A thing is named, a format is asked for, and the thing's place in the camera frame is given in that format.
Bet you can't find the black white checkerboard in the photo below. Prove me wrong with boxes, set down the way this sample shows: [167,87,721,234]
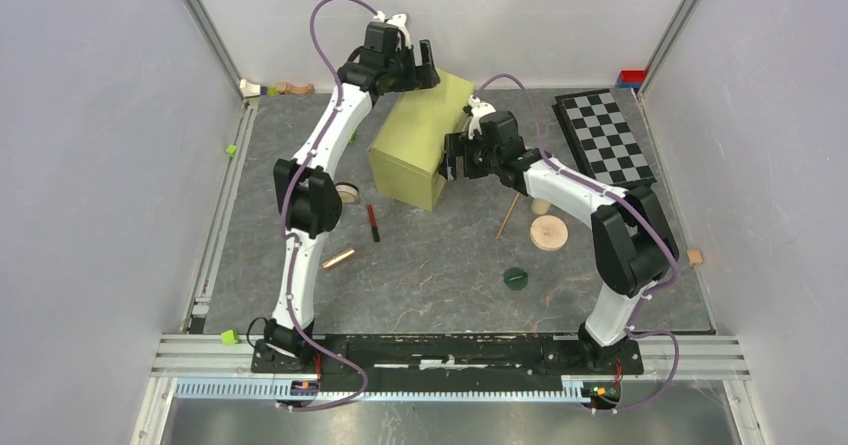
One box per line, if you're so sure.
[552,89,656,190]

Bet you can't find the round powder jar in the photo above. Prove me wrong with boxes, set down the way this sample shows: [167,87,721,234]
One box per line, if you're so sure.
[336,183,360,204]

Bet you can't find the gold thin pencil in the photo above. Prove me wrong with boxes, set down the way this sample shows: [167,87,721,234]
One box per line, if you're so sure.
[495,192,522,240]

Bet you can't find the rose gold lipstick tube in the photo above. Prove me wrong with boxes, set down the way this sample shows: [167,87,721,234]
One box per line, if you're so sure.
[322,248,356,270]

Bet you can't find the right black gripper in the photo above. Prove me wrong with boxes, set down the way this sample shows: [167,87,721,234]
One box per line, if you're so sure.
[437,131,500,182]

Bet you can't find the green round puff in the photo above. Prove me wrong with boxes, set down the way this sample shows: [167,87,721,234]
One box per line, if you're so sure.
[503,267,529,291]

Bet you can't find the small wooden cube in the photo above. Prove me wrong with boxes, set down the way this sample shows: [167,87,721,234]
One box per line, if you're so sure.
[687,249,704,267]

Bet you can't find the round pink powder puff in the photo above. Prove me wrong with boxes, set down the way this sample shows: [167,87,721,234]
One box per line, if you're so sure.
[530,215,569,252]

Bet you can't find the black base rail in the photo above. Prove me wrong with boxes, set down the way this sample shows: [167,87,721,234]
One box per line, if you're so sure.
[251,333,645,396]

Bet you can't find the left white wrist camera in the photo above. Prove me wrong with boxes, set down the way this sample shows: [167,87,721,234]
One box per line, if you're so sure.
[373,11,414,49]

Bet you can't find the green metal drawer box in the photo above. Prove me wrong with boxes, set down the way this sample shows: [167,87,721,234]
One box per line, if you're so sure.
[368,70,474,211]

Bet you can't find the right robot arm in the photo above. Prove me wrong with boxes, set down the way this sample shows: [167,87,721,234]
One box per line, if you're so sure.
[439,105,680,373]

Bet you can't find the green cube on rail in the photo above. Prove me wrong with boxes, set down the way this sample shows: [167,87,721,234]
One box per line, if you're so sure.
[219,329,241,346]

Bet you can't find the red black lip pencil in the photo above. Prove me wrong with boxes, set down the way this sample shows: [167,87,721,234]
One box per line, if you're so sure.
[366,204,381,243]

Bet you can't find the red blue blocks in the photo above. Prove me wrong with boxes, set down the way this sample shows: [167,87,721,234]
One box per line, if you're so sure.
[616,69,647,89]

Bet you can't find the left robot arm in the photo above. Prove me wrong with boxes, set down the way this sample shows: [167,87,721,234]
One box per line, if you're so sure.
[258,13,440,373]

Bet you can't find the wooden toy blocks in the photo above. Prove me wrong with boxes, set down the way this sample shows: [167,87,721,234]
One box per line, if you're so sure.
[238,78,315,99]

